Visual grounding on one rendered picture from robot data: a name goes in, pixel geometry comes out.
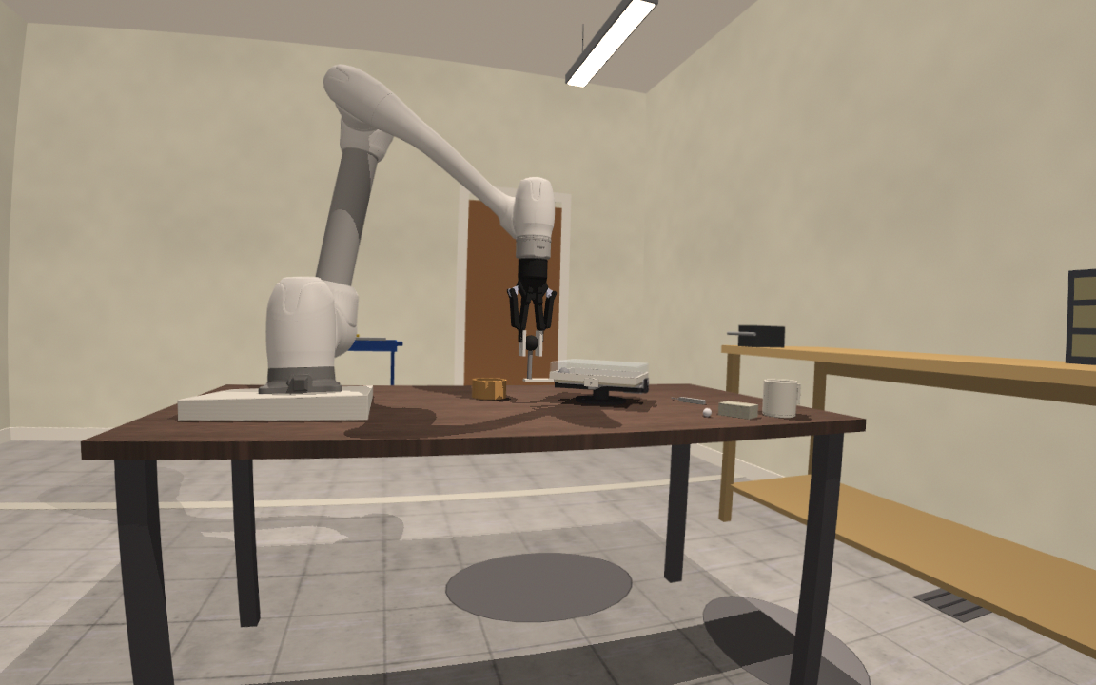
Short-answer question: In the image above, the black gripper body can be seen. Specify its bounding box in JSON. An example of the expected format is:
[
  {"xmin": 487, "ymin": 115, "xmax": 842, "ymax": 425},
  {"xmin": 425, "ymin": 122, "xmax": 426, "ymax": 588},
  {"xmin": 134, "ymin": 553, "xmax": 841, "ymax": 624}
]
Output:
[{"xmin": 517, "ymin": 258, "xmax": 548, "ymax": 301}]

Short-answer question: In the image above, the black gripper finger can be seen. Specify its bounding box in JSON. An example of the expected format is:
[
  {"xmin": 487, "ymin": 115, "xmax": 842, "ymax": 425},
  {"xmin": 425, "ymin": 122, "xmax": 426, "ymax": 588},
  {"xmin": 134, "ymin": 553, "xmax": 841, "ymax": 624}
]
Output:
[
  {"xmin": 507, "ymin": 286, "xmax": 533, "ymax": 357},
  {"xmin": 533, "ymin": 287, "xmax": 557, "ymax": 357}
]

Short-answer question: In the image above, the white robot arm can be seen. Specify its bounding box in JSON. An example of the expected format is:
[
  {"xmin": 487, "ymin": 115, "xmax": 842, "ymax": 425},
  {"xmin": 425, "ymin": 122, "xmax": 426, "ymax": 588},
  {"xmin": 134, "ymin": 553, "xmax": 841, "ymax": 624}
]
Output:
[{"xmin": 259, "ymin": 64, "xmax": 555, "ymax": 393}]

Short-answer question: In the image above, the white mug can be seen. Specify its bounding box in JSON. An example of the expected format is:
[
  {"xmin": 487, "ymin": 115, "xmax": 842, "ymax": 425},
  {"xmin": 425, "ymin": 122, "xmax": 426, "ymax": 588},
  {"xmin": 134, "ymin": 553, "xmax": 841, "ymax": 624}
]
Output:
[{"xmin": 762, "ymin": 380, "xmax": 801, "ymax": 418}]

